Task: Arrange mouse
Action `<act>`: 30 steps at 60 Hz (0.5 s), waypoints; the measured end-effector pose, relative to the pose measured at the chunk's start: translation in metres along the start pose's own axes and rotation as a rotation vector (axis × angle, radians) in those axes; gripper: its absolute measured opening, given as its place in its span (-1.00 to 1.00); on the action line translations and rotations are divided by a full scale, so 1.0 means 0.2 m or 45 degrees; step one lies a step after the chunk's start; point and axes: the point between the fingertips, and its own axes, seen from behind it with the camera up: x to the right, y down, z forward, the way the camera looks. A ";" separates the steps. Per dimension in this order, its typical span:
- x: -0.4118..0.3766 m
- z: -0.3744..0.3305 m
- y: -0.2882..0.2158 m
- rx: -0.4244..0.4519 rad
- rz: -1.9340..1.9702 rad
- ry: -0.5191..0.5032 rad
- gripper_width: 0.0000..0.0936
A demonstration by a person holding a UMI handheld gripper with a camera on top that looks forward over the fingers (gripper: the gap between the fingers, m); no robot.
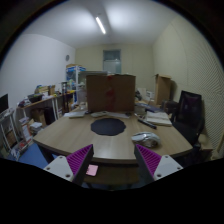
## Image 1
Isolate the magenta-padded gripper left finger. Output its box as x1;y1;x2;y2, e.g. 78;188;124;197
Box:
43;143;95;187

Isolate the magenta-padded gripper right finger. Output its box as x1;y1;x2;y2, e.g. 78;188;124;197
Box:
133;143;184;185

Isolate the white and black computer mouse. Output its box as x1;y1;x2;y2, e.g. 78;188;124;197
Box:
130;131;162;149

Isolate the black scalloped round mouse pad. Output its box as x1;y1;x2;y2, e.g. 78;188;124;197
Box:
90;117;127;137

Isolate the pink sticky note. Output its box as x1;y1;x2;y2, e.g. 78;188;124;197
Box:
85;164;99;177

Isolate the white book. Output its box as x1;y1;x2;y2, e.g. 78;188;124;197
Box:
145;110;173;127

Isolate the small flat white box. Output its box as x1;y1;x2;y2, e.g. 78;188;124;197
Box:
68;111;87;119

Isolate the low shelf with books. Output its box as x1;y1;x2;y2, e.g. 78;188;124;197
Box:
0;109;36;161

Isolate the black office chair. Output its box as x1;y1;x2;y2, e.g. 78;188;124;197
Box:
171;90;205;148

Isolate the cluttered wooden side desk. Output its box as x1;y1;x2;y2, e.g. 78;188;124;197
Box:
16;83;76;128

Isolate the white paper sheet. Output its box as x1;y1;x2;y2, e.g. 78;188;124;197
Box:
106;111;132;120

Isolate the tall open cardboard box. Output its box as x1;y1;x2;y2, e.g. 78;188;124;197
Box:
154;73;173;106

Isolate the large brown cardboard box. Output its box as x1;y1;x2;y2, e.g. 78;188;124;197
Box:
85;73;137;113

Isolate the black monitor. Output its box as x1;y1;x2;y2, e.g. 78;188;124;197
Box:
0;93;9;114

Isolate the blue and white shelf unit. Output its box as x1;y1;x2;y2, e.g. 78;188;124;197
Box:
65;64;87;104

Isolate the frosted window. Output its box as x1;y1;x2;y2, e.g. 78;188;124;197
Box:
102;49;122;75

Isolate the ceiling tube light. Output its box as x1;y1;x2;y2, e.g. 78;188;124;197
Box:
95;15;107;35

